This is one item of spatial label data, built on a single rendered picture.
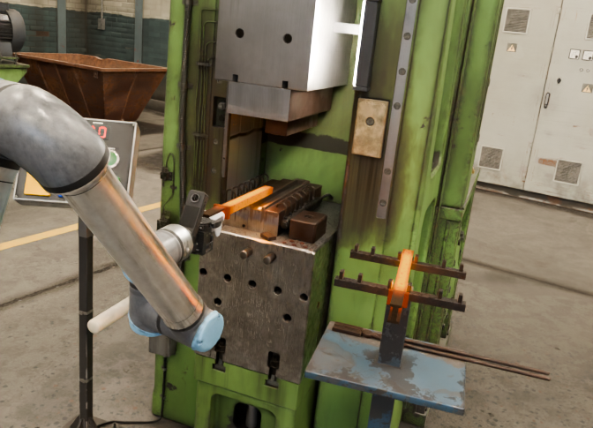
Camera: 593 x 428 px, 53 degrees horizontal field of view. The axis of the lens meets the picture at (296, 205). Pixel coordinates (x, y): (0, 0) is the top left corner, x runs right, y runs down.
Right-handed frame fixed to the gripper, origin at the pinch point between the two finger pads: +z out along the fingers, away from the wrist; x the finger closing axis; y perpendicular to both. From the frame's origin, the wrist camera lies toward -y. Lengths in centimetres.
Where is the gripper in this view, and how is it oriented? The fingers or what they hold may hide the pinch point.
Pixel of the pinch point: (218, 211)
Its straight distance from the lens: 161.1
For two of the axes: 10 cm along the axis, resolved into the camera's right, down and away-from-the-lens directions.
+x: 9.3, 1.9, -3.1
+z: 3.5, -2.5, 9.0
